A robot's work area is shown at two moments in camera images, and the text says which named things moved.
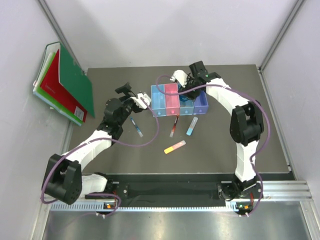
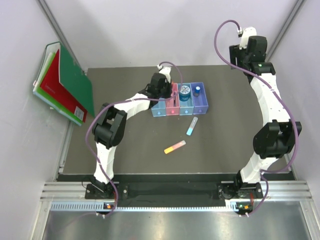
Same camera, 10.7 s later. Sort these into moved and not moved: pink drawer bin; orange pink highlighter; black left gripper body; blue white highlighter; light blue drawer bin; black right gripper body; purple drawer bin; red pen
Moved: black left gripper body; black right gripper body; red pen
Not moved: purple drawer bin; light blue drawer bin; blue white highlighter; orange pink highlighter; pink drawer bin
